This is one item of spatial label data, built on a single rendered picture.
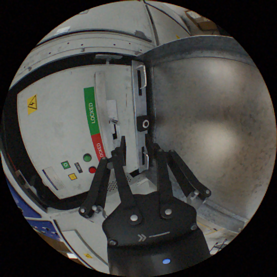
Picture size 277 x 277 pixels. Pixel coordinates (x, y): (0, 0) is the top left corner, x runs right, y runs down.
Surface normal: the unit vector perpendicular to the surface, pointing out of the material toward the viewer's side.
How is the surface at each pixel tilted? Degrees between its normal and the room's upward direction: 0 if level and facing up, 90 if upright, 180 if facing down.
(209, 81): 0
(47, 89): 90
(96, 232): 90
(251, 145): 0
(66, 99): 90
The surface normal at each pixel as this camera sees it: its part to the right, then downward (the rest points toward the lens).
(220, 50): -0.80, 0.29
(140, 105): 0.59, 0.30
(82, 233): 0.22, -0.68
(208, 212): -0.06, -0.91
